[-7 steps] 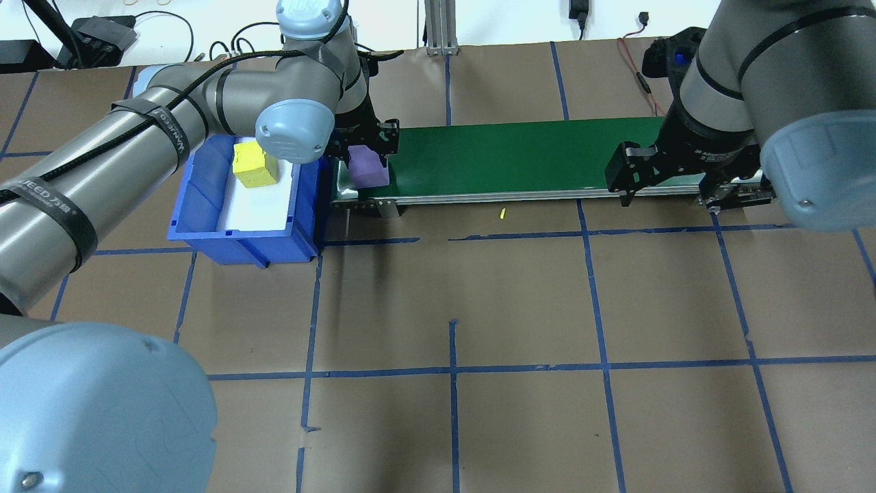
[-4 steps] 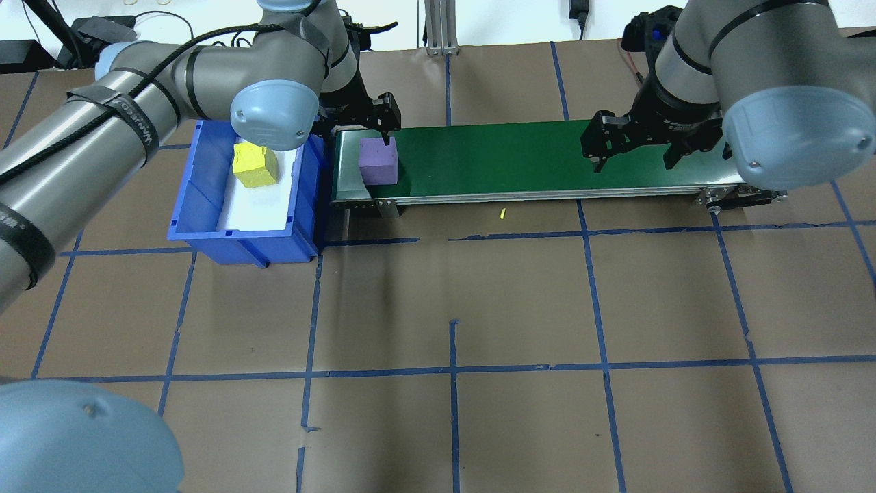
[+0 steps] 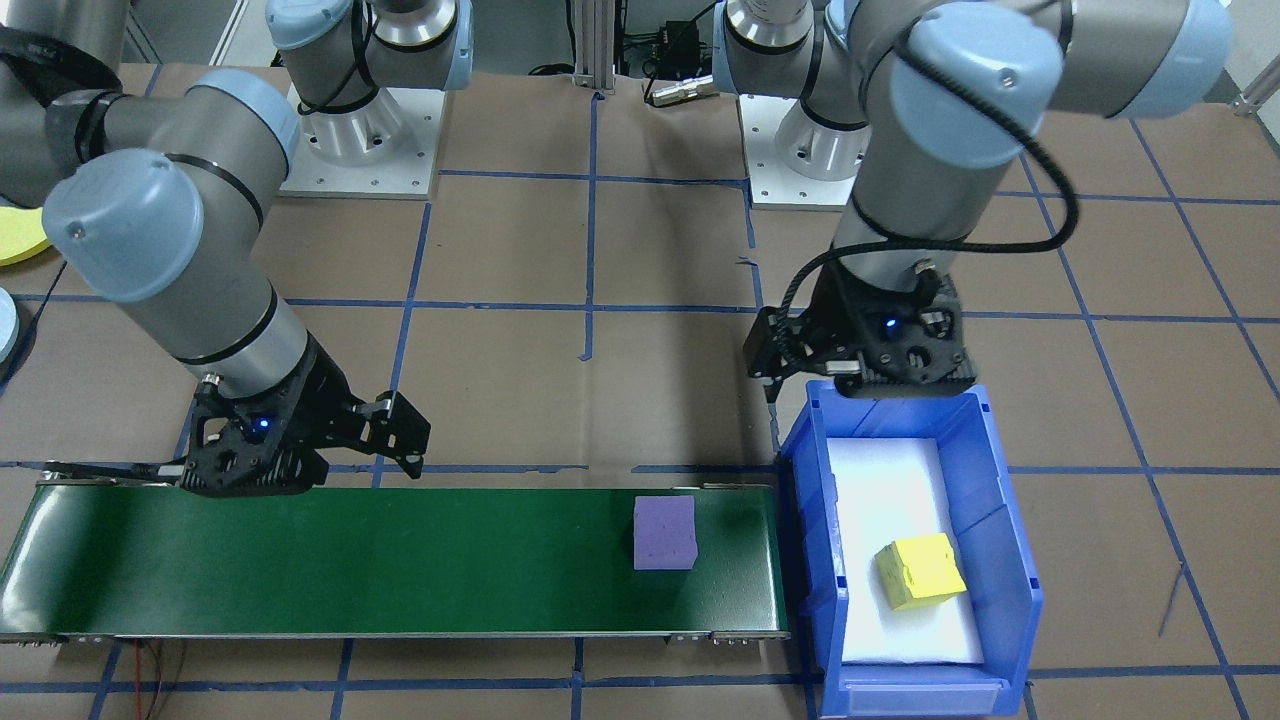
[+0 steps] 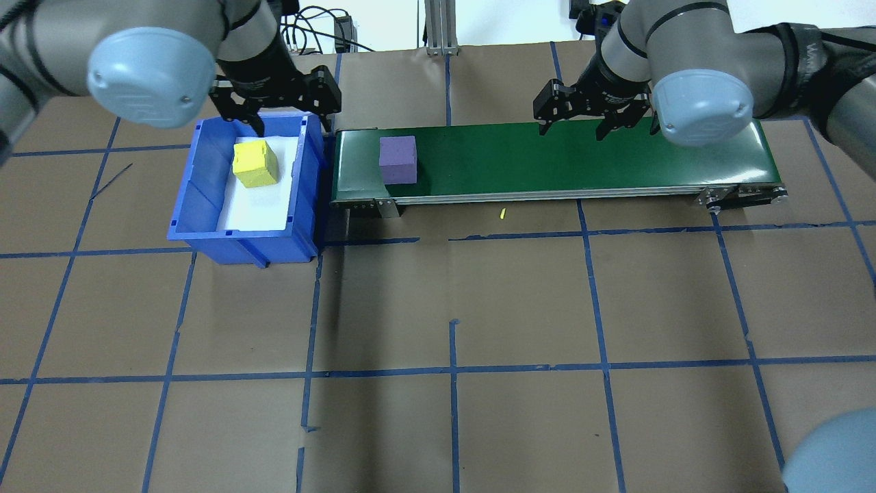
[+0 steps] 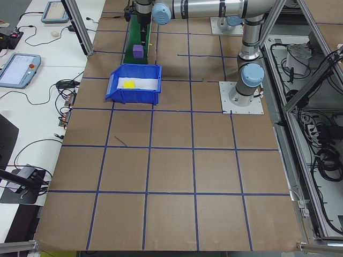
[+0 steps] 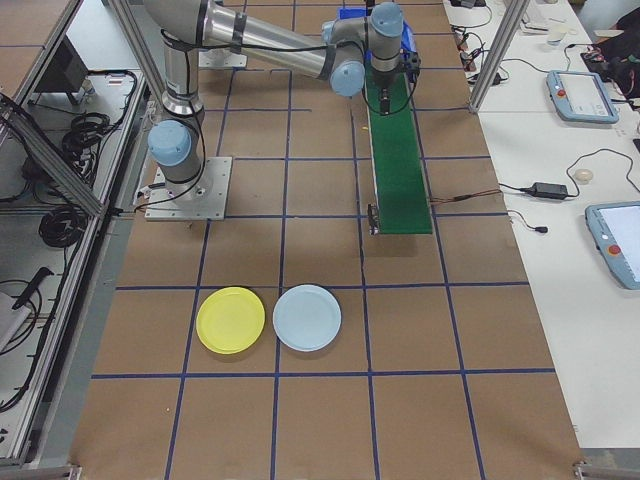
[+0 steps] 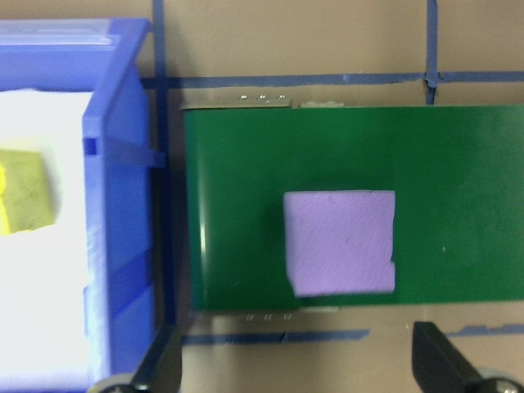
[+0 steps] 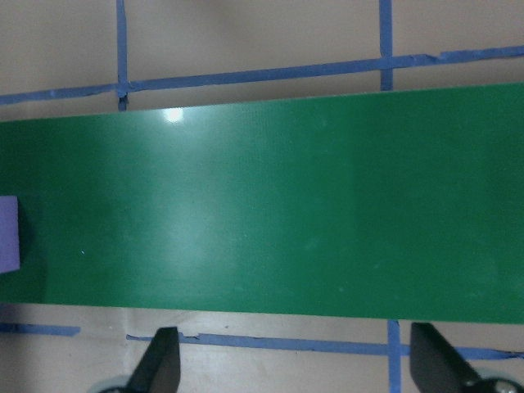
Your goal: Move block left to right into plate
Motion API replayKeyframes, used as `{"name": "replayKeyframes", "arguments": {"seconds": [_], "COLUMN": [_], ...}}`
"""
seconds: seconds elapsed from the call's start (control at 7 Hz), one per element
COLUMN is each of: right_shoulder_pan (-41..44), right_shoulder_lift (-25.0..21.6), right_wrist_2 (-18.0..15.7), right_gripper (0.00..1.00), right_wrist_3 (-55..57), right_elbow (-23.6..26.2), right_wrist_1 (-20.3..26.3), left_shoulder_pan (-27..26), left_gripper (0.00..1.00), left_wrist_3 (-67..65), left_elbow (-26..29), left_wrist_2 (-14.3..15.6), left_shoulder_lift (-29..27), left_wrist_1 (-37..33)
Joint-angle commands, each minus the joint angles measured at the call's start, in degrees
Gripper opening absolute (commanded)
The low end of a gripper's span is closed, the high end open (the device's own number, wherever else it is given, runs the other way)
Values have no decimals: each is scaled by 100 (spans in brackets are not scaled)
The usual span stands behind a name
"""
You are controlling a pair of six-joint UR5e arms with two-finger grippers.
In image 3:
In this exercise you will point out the purple foam block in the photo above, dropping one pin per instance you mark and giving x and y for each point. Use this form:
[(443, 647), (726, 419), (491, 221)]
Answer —
[(665, 535)]

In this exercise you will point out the yellow foam block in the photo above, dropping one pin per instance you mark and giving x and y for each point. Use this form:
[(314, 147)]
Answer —
[(925, 572)]

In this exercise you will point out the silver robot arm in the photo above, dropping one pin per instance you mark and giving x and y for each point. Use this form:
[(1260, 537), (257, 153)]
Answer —
[(910, 200), (130, 220)]

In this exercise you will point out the yellow plate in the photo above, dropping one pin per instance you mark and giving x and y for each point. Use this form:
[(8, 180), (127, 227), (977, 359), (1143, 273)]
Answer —
[(18, 240)]

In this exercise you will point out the green conveyor belt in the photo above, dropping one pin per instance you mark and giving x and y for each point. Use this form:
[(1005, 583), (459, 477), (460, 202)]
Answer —
[(350, 560)]

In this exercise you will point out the white foam pad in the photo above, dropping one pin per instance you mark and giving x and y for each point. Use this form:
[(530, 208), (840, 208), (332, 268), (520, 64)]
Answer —
[(880, 500)]

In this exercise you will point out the blue plastic storage bin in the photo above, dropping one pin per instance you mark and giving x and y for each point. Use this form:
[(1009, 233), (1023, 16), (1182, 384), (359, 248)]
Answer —
[(1005, 560)]

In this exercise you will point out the silver cylindrical connector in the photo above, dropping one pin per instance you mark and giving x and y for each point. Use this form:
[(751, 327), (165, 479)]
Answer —
[(685, 90)]

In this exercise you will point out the pale blue round object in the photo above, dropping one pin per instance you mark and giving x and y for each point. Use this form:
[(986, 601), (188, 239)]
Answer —
[(6, 325)]

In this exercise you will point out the small black device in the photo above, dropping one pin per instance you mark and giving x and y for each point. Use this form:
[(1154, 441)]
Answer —
[(680, 38)]

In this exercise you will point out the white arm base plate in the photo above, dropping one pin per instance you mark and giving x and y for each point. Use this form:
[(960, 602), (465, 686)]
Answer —
[(400, 180), (770, 190)]

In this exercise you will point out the aluminium profile post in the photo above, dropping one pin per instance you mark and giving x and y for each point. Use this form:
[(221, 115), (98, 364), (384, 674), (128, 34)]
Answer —
[(597, 45)]

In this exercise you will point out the v-shaped metal bar frame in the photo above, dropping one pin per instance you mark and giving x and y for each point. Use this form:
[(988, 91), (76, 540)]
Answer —
[(228, 30)]

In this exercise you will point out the aluminium profile end bracket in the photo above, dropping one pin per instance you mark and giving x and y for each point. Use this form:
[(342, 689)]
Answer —
[(1260, 100)]

